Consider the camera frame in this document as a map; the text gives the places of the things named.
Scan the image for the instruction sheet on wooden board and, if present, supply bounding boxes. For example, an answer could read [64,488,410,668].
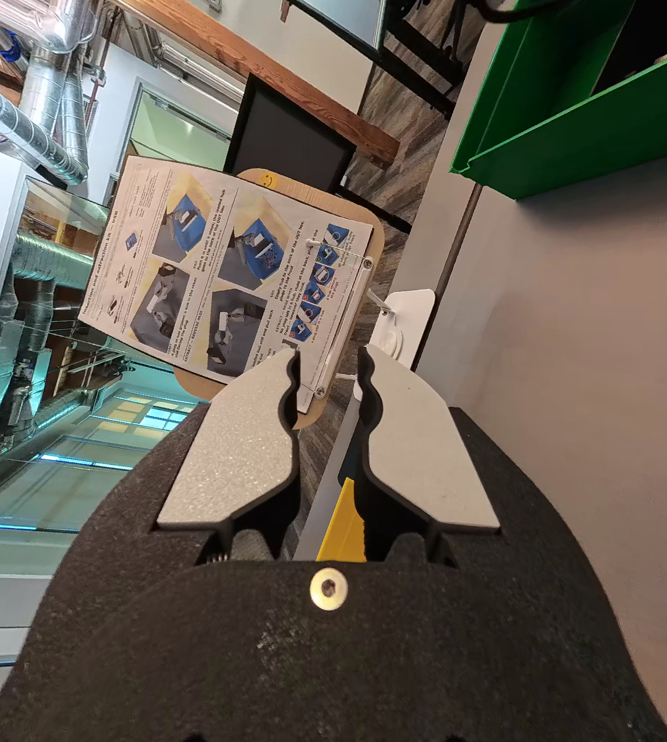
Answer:
[79,157,384,432]

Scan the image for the wooden beam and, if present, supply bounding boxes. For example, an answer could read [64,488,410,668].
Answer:
[114,0,401,167]

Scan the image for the silver ventilation ducts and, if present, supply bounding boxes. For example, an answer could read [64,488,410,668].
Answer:
[0,0,114,465]

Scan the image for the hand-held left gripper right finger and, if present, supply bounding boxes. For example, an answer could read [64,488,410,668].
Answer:
[357,346,502,534]

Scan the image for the yellow plastic bin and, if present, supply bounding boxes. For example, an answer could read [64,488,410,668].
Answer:
[315,478,370,565]

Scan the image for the green plastic bin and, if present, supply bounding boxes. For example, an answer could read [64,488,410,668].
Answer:
[450,0,667,201]

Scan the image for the white stand base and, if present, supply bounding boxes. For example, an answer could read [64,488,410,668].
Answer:
[353,288,437,403]

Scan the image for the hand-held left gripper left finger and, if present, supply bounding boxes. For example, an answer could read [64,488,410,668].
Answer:
[158,348,302,532]

